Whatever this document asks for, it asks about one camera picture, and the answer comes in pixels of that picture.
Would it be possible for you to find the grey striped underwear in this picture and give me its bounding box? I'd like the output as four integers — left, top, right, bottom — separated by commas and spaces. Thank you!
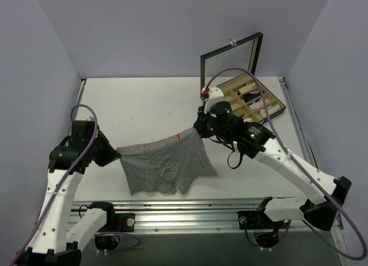
117, 128, 218, 195

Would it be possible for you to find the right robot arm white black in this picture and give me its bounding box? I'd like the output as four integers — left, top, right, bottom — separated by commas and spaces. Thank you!
194, 101, 351, 231

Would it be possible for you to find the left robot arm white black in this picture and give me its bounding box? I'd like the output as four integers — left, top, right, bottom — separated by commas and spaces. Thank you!
11, 120, 120, 265

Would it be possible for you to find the navy rolled underwear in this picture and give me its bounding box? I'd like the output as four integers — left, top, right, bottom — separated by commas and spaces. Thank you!
242, 91, 264, 103

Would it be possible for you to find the pink rolled underwear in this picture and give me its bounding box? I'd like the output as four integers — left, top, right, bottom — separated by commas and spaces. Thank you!
248, 99, 265, 111

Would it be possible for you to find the beige rolled underwear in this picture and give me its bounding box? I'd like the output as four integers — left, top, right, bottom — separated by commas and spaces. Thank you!
237, 82, 256, 95

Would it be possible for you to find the pale green rolled underwear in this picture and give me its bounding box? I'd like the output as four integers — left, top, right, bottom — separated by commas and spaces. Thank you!
259, 105, 281, 118

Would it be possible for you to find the black compartment storage box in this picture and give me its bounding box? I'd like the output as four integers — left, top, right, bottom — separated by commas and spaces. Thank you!
200, 32, 286, 124

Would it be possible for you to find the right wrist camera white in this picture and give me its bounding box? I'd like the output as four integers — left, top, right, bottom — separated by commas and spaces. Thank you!
201, 87, 224, 114

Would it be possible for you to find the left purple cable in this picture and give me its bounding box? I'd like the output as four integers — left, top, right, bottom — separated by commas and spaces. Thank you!
11, 104, 100, 258

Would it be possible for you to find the purple cable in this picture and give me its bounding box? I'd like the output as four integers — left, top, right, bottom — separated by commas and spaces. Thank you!
204, 67, 368, 261
11, 104, 100, 258

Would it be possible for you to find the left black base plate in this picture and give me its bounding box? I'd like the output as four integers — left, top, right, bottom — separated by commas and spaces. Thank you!
112, 213, 136, 233

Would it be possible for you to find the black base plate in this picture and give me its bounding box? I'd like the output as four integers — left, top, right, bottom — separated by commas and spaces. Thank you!
237, 210, 288, 230
112, 213, 136, 233

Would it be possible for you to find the aluminium mounting rail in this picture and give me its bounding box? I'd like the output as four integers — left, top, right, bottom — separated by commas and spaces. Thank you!
67, 196, 344, 235

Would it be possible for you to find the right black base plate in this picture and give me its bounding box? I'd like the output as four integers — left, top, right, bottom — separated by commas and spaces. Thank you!
237, 210, 288, 230

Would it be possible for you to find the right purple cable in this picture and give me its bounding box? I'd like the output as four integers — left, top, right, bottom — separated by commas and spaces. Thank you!
204, 67, 368, 261

